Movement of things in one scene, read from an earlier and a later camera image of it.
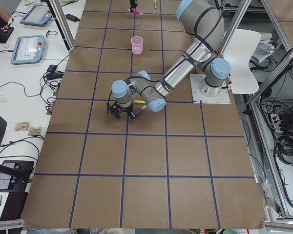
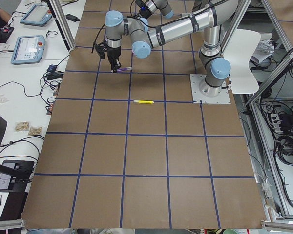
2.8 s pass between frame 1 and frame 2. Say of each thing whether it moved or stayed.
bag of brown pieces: stayed
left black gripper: moved
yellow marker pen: stayed
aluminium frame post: stayed
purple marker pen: moved
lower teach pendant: stayed
